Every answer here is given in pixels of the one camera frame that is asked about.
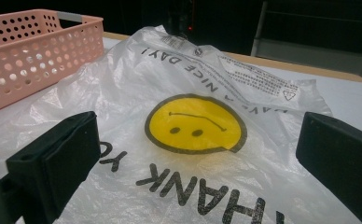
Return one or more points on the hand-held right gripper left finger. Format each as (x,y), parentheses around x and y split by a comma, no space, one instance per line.
(58,161)

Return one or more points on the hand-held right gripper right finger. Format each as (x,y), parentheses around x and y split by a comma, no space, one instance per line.
(344,158)

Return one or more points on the white smiley print plastic bag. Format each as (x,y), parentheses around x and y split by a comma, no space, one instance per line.
(123,93)

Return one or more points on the pink perforated plastic basket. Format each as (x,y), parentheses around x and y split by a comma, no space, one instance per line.
(30,62)

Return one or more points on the white table sheet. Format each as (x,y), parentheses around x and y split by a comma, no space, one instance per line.
(350,99)

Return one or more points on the black equipment rack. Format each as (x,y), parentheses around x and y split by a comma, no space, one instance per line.
(182,18)

